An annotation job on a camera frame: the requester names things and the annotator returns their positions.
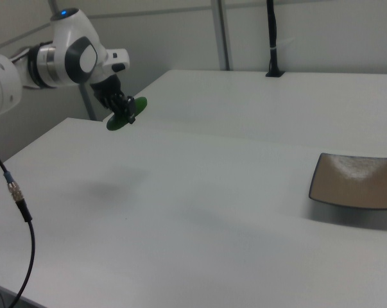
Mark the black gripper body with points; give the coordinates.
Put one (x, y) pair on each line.
(106, 91)

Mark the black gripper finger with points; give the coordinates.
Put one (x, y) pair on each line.
(131, 110)
(119, 104)

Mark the green cucumber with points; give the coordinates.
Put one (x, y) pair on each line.
(142, 104)

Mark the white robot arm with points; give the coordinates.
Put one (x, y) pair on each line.
(71, 54)

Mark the square brown ceramic plate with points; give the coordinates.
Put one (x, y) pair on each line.
(353, 183)

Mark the black pole with white band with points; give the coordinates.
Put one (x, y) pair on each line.
(272, 32)

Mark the grey partition post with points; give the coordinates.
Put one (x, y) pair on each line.
(221, 35)
(88, 102)

